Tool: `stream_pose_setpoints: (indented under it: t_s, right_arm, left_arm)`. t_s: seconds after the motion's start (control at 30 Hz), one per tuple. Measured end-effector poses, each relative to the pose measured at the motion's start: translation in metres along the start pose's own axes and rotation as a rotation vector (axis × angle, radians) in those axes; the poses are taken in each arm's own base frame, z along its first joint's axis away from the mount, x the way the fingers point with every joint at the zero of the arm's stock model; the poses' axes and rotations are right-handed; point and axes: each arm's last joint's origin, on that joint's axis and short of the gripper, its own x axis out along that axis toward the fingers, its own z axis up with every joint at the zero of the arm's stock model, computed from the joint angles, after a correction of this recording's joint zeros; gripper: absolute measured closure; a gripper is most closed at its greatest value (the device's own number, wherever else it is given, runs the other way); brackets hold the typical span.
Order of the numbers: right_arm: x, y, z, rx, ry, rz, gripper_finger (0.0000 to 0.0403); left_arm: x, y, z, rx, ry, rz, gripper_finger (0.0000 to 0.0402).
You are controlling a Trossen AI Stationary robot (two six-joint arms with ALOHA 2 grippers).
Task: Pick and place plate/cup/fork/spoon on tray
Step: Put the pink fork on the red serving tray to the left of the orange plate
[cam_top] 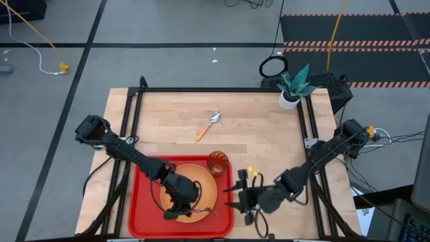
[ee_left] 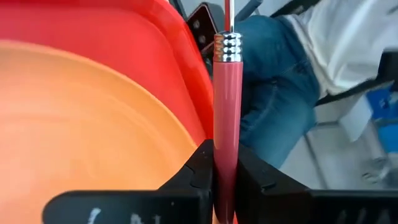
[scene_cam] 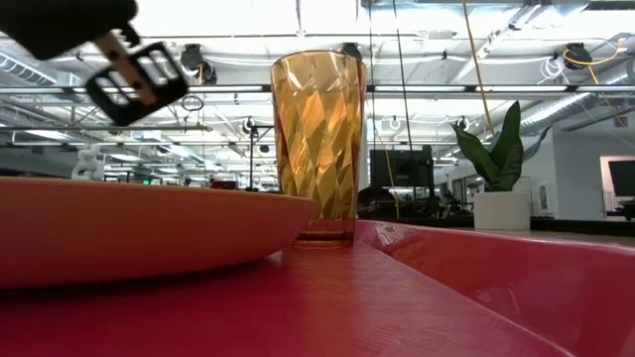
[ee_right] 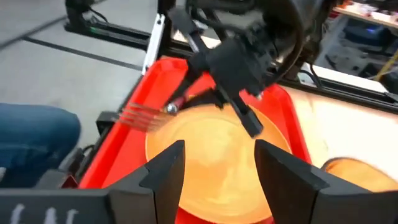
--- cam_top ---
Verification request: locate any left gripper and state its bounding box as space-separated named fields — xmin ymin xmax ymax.
xmin=163 ymin=173 xmax=204 ymax=221

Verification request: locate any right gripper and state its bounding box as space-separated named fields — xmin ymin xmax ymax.
xmin=222 ymin=169 xmax=269 ymax=226

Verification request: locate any fork with pink handle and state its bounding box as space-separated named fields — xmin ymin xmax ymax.
xmin=184 ymin=207 xmax=218 ymax=216

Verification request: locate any orange plate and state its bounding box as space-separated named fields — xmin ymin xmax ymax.
xmin=159 ymin=163 xmax=218 ymax=224

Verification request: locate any spoon with orange handle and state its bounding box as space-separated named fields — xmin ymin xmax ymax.
xmin=195 ymin=110 xmax=222 ymax=143

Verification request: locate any red plastic tray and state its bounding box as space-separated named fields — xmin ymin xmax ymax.
xmin=127 ymin=154 xmax=235 ymax=239

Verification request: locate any green plant in white pot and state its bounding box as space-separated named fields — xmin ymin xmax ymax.
xmin=275 ymin=63 xmax=319 ymax=111

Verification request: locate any white paper sheet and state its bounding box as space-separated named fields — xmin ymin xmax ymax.
xmin=355 ymin=206 xmax=374 ymax=236

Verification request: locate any black keyboard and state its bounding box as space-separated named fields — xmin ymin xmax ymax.
xmin=401 ymin=214 xmax=430 ymax=242

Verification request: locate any black mat with hazard stripes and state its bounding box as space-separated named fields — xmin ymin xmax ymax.
xmin=280 ymin=12 xmax=430 ymax=89

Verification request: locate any black aluminium table frame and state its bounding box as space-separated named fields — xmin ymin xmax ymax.
xmin=79 ymin=75 xmax=362 ymax=239

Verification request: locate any black coiled cable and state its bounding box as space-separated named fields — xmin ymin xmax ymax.
xmin=258 ymin=0 xmax=289 ymax=79

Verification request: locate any white power cable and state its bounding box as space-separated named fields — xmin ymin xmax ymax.
xmin=364 ymin=126 xmax=392 ymax=149

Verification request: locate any yellow hanging cable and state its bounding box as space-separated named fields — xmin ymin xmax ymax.
xmin=327 ymin=0 xmax=347 ymax=72

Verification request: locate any yellow cable with plug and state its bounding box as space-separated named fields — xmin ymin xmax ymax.
xmin=0 ymin=0 xmax=71 ymax=75

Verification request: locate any white floor cable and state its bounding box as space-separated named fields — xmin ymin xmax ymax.
xmin=3 ymin=0 xmax=65 ymax=75

